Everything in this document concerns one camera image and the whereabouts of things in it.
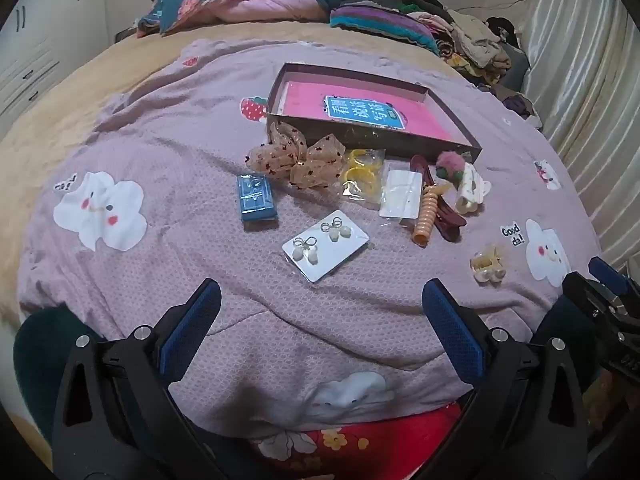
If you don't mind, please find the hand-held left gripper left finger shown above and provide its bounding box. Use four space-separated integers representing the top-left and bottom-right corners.
52 278 251 480

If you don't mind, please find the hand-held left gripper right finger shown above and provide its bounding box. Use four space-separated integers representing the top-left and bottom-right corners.
421 278 588 480

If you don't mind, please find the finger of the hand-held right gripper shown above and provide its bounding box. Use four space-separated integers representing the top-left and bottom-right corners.
589 256 640 306
561 271 624 329

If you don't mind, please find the orange spiral hair clip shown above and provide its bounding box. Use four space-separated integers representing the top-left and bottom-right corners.
412 182 446 247

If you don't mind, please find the white card with pearl earrings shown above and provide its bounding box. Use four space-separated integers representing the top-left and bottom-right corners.
281 210 370 283

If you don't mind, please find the dark red hair clip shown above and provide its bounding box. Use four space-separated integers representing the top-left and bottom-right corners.
409 155 467 242

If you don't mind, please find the bag of yellow rings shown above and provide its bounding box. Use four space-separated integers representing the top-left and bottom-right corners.
341 147 387 211

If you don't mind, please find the beige organza bow hair clip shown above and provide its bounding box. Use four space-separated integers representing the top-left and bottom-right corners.
245 121 347 190

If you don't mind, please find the shallow grey cardboard box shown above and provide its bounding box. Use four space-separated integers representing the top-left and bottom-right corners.
265 62 483 163

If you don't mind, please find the small pearly claw clip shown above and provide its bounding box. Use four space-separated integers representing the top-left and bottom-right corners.
470 245 507 285

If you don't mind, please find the small blue box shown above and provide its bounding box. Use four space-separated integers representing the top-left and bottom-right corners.
236 174 279 224

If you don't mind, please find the white hair claw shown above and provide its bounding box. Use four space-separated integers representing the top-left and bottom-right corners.
454 162 492 216

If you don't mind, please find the white card in clear bag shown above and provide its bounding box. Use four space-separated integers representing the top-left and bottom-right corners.
378 162 426 220

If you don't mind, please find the red floral clothing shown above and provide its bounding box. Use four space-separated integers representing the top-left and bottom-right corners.
247 402 463 480

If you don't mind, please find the dark teal cloth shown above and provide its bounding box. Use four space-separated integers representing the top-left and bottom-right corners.
12 305 101 441

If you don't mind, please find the pink pom-pom hair clip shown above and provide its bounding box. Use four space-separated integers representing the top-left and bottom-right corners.
435 152 468 181

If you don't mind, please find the cream satin curtain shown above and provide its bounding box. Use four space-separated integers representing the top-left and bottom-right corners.
520 0 640 271

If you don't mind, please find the pink book with blue label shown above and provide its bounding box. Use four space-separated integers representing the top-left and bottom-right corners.
277 80 468 143

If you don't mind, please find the beige bed sheet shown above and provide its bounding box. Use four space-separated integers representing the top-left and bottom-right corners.
0 21 501 331

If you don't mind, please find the pile of clothes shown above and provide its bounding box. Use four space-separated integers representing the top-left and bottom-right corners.
400 0 543 131

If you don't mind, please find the striped purple teal blanket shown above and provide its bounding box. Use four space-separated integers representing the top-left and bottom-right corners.
329 2 441 56

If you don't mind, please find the strawberry print quilt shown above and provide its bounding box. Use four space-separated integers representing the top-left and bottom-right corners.
136 0 341 38

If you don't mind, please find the white wardrobe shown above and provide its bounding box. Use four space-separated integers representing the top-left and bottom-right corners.
0 0 121 126

